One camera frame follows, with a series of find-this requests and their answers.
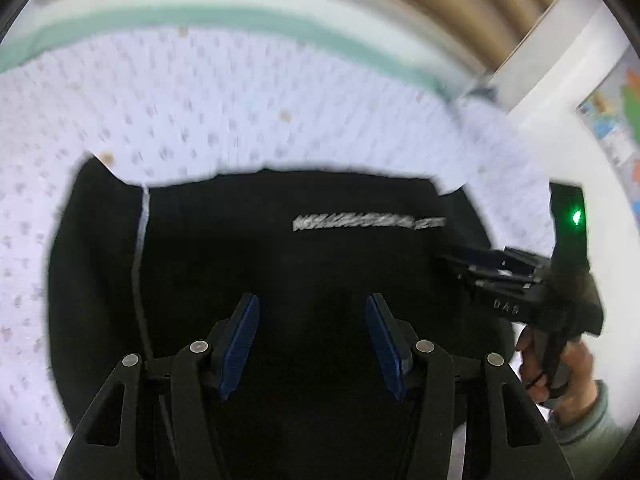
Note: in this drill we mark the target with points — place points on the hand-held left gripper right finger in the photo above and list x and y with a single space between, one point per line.
386 347

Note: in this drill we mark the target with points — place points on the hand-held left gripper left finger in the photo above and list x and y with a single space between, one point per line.
240 347

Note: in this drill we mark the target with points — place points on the white floral quilt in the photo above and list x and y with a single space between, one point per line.
200 110

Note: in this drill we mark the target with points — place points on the brown striped window blind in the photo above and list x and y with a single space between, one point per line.
450 0

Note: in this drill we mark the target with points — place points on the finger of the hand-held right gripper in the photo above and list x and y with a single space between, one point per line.
475 272
520 260

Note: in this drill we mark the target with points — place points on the teal bed sheet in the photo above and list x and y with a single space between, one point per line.
200 15

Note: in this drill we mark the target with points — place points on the black hooded jacket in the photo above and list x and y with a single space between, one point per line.
300 270

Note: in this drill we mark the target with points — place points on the person's right forearm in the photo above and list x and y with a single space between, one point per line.
595 425

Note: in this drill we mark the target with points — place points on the wall map poster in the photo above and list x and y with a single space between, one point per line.
620 130

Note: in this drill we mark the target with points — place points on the person's right hand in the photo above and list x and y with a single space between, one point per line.
580 375

